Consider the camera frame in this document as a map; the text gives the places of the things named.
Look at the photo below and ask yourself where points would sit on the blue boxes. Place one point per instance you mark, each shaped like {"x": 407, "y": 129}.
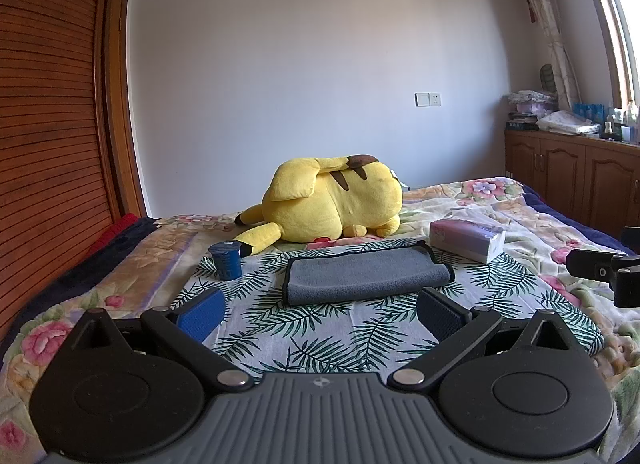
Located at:
{"x": 587, "y": 112}

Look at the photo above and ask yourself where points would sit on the white wall socket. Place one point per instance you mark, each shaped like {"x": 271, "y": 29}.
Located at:
{"x": 428, "y": 99}

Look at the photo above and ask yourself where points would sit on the leaf print cloth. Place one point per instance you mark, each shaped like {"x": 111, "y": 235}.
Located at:
{"x": 310, "y": 334}

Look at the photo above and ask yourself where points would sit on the yellow plush toy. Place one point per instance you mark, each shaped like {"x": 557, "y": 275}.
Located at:
{"x": 335, "y": 204}

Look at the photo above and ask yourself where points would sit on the pink and white tissue pack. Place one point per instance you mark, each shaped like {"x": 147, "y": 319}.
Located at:
{"x": 465, "y": 240}

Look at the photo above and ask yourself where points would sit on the blue cup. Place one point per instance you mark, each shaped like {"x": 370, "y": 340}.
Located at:
{"x": 226, "y": 260}

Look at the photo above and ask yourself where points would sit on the wooden slatted wardrobe door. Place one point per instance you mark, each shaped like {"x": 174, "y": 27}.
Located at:
{"x": 50, "y": 109}

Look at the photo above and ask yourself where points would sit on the dark blue blanket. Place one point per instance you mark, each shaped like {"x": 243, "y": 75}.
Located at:
{"x": 85, "y": 269}

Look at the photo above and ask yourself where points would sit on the stack of folded linens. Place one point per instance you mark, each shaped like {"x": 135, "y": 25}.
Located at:
{"x": 532, "y": 106}

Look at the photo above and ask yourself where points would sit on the clear bottle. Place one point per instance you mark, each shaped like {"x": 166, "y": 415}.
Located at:
{"x": 631, "y": 114}

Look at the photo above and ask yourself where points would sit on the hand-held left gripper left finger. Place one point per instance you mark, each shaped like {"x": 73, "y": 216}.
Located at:
{"x": 202, "y": 315}

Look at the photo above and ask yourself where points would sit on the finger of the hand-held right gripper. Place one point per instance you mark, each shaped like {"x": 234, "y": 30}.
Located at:
{"x": 592, "y": 264}
{"x": 629, "y": 289}

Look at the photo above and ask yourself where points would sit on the white plastic bag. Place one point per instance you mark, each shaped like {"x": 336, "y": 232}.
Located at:
{"x": 565, "y": 124}

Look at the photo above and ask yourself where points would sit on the red cloth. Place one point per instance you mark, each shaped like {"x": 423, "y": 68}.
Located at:
{"x": 116, "y": 231}

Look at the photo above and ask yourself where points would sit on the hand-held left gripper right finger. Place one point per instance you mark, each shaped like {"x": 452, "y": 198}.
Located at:
{"x": 440, "y": 316}

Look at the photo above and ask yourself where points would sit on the purple and grey towel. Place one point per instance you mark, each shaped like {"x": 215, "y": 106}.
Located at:
{"x": 360, "y": 274}

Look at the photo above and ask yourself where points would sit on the wooden cabinet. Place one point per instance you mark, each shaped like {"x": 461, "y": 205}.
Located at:
{"x": 560, "y": 169}

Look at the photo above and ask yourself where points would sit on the patterned curtain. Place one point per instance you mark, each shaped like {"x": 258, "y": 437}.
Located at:
{"x": 545, "y": 9}

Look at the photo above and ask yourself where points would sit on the wooden window frame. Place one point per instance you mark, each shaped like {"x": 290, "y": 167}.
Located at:
{"x": 612, "y": 19}

